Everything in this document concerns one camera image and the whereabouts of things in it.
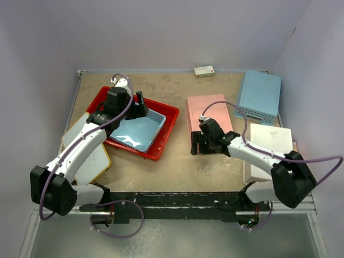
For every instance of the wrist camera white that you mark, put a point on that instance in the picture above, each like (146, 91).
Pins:
(203, 118)
(122, 82)

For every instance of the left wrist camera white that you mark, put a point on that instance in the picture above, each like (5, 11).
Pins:
(122, 82)

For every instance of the red plastic tray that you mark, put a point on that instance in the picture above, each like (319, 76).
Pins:
(159, 143)

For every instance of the white perforated basket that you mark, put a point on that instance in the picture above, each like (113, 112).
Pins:
(270, 137)

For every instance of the light blue perforated basket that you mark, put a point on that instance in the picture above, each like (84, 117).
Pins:
(258, 97)

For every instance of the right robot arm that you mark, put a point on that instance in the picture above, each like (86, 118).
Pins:
(291, 179)

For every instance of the yellow-rimmed whiteboard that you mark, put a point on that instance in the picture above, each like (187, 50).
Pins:
(96, 163)

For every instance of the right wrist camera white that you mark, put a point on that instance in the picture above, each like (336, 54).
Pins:
(203, 118)

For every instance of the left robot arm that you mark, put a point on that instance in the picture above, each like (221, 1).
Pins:
(51, 186)

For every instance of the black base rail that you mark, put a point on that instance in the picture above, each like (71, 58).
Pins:
(224, 206)

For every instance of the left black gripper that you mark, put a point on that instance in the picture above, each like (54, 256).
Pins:
(139, 110)

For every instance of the pink perforated basket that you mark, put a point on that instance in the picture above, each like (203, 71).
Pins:
(195, 105)

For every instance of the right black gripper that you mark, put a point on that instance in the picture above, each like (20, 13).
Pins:
(198, 136)

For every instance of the small white red box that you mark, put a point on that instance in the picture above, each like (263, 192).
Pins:
(205, 71)

